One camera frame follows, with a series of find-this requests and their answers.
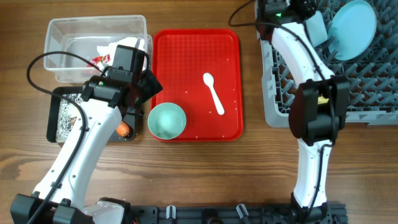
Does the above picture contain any brown food lump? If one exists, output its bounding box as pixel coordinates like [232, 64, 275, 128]
[70, 117, 77, 127]

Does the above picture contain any light blue bowl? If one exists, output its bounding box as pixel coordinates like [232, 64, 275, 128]
[303, 11, 328, 47]

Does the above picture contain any red snack wrapper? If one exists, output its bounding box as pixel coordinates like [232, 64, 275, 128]
[87, 54, 111, 69]

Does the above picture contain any mint green bowl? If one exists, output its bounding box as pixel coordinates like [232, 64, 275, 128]
[147, 103, 187, 140]

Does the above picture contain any grey dishwasher rack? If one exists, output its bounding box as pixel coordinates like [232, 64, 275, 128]
[260, 0, 397, 128]

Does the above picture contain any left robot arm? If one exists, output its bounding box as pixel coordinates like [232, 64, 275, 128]
[10, 45, 163, 223]

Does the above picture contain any yellow plastic cup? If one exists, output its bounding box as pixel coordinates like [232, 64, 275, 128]
[318, 96, 329, 105]

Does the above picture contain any white plastic spoon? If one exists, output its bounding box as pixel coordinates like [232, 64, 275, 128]
[203, 73, 225, 115]

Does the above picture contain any orange carrot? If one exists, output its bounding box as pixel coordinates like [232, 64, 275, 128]
[116, 121, 131, 138]

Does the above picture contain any light blue plate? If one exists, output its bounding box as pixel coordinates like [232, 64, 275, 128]
[328, 0, 377, 61]

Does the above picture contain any clear plastic bin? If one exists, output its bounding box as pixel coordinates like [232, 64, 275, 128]
[44, 15, 152, 83]

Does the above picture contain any white napkin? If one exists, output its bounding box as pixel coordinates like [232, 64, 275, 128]
[96, 37, 146, 68]

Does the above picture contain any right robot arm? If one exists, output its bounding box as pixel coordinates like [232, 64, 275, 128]
[255, 1, 349, 223]

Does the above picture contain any red serving tray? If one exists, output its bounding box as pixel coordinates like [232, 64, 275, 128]
[151, 29, 244, 142]

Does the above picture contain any white rice pile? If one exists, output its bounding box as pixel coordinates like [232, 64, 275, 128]
[55, 99, 81, 143]

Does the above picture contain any black waste tray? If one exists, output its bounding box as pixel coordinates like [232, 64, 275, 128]
[46, 86, 142, 144]

